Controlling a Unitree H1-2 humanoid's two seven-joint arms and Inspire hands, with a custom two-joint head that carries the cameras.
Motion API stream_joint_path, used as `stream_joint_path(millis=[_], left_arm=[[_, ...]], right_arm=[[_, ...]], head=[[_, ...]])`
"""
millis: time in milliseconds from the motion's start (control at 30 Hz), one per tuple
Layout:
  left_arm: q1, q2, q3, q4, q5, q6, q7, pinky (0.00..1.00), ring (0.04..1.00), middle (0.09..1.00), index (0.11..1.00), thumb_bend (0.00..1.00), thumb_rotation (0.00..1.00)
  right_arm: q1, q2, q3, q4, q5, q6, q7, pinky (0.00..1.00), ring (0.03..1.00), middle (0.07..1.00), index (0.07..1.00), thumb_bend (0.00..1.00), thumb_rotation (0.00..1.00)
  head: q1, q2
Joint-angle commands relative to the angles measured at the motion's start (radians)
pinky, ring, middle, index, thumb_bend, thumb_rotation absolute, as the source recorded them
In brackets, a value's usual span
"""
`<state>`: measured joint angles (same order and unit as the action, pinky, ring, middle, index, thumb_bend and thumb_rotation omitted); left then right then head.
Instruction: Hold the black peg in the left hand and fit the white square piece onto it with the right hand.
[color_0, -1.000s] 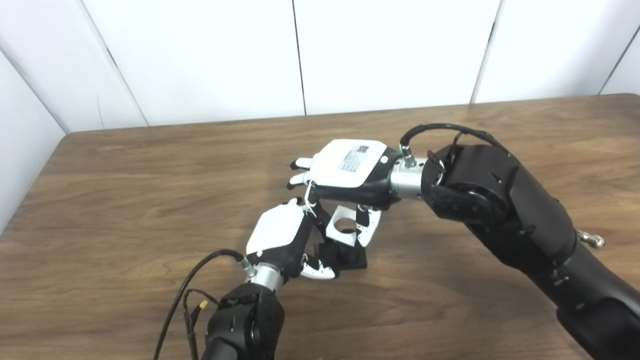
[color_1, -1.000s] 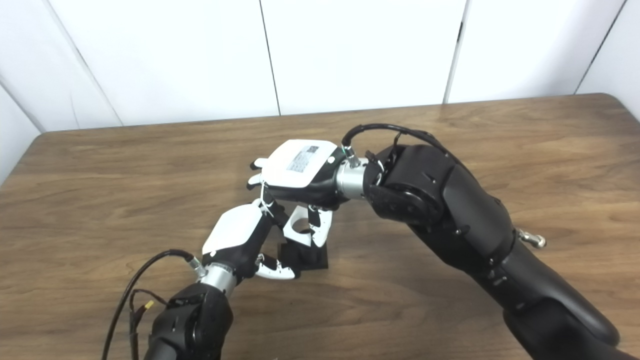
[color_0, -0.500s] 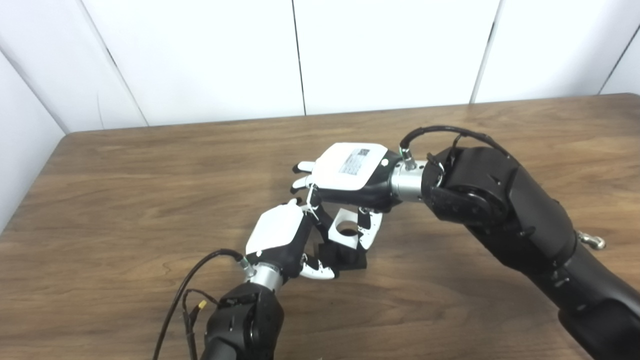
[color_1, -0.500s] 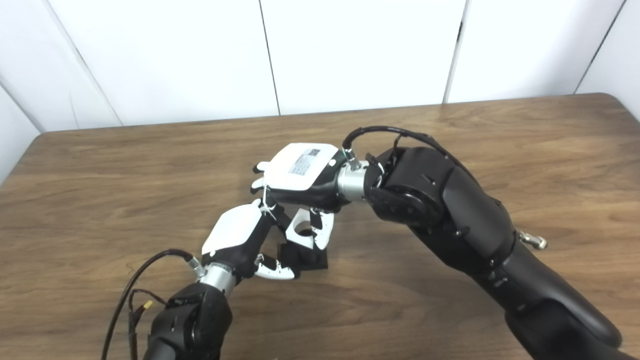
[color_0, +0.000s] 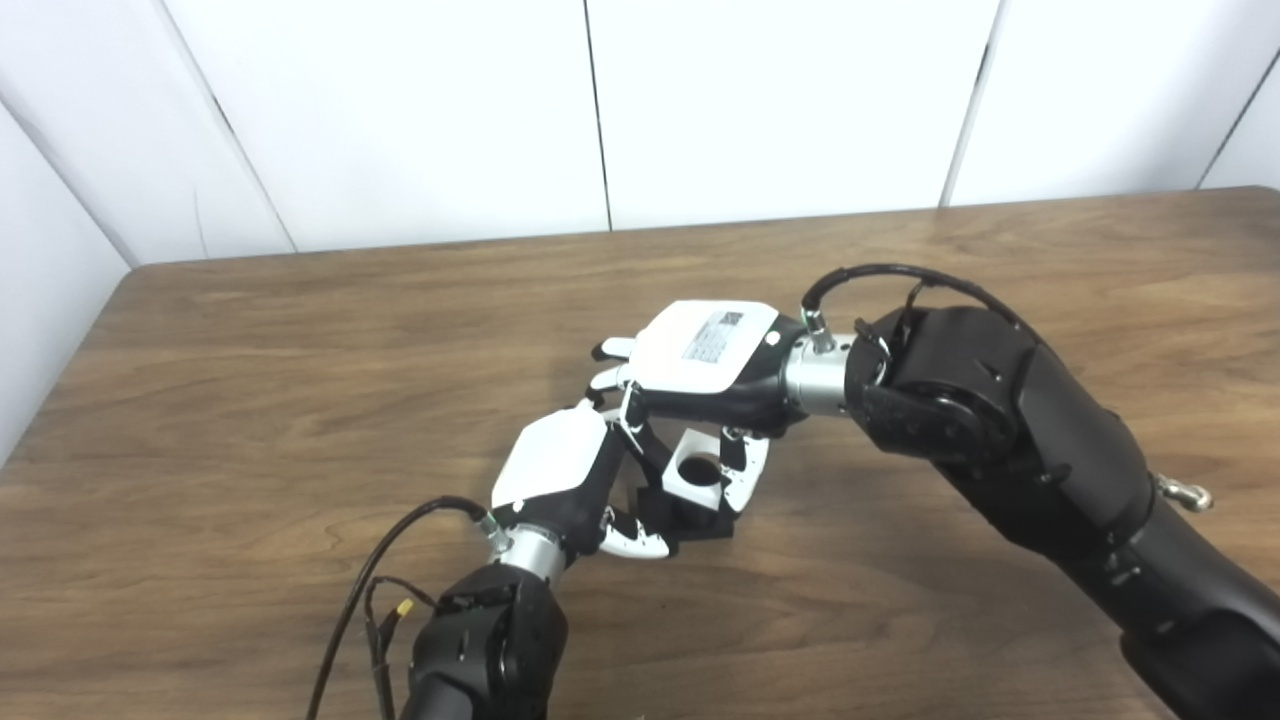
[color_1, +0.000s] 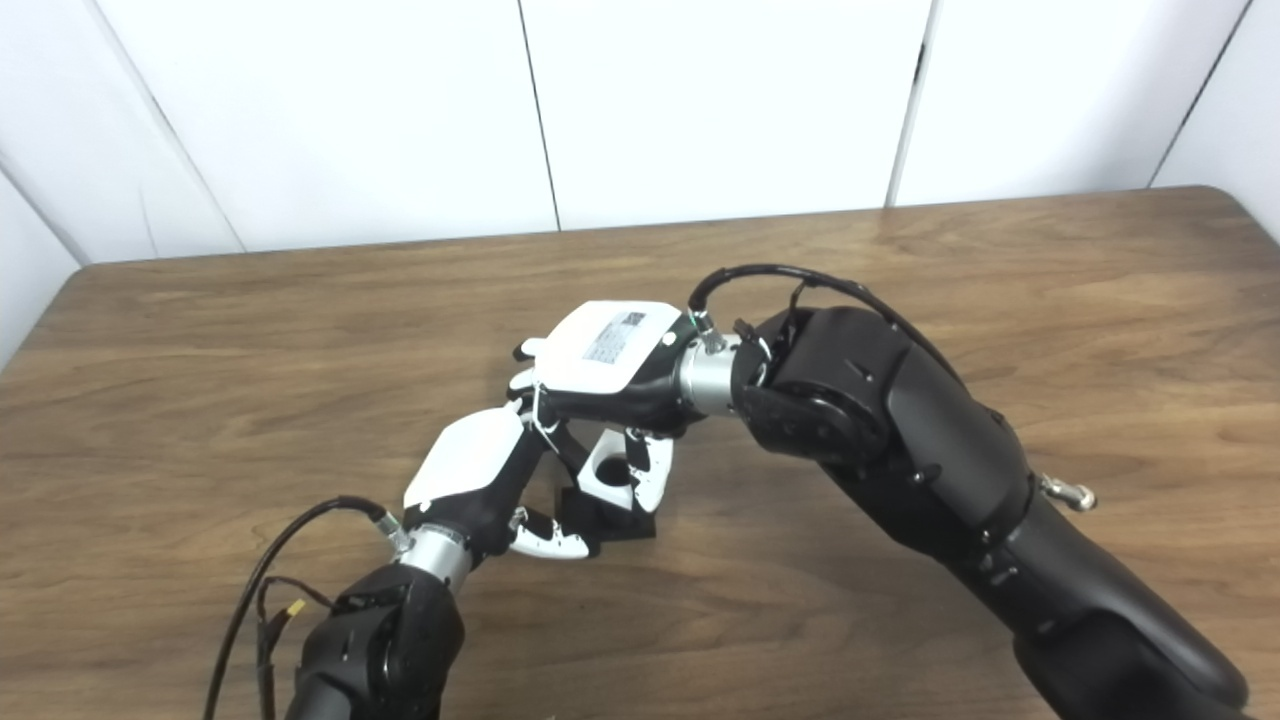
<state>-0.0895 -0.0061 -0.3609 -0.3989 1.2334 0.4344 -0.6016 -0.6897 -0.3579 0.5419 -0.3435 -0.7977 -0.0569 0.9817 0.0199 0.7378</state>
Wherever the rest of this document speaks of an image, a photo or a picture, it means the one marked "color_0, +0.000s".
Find black peg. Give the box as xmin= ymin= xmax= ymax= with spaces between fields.
xmin=636 ymin=455 xmax=736 ymax=542

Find black and white left hand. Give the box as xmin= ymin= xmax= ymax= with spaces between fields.
xmin=490 ymin=400 xmax=673 ymax=561

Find thin black right wrist wire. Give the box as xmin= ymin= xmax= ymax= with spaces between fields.
xmin=868 ymin=283 xmax=927 ymax=387

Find black and white right hand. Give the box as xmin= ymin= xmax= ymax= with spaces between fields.
xmin=590 ymin=300 xmax=806 ymax=516

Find white square piece with hole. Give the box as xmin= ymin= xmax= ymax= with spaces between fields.
xmin=662 ymin=428 xmax=741 ymax=509

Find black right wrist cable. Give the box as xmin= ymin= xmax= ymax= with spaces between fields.
xmin=800 ymin=263 xmax=1041 ymax=347

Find thin wire with yellow connector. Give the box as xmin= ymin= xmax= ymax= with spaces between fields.
xmin=362 ymin=575 xmax=437 ymax=720

